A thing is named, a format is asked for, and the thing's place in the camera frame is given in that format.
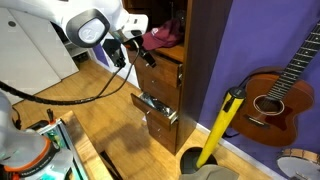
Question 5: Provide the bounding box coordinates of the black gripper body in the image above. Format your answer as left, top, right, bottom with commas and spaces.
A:
102, 30, 156, 68

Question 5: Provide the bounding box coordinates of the maroon Glacier Montana cap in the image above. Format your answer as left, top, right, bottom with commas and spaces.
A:
142, 19, 184, 50

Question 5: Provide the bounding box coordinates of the topmost wooden drawer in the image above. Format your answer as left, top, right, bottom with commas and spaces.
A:
128, 51, 182, 89

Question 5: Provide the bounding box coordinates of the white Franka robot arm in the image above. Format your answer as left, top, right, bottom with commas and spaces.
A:
0, 0, 148, 68

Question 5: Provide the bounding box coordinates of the brown wooden shelf cabinet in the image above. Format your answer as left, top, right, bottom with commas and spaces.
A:
125, 0, 233, 154

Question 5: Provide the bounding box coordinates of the white cupboard unit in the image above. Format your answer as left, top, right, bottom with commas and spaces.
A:
0, 8, 78, 94

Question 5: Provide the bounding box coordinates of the black round stand base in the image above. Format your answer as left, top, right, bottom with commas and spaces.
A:
180, 147, 202, 174

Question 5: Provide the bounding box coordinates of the grey cloth on floor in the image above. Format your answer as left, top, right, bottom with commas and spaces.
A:
178, 164, 239, 180

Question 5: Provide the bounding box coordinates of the brown acoustic guitar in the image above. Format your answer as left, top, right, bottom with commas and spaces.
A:
231, 22, 320, 147

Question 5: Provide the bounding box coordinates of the banjo with white head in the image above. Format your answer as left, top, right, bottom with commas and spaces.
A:
277, 148, 320, 180

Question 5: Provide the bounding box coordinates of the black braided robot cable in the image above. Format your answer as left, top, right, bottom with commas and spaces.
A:
0, 39, 141, 106

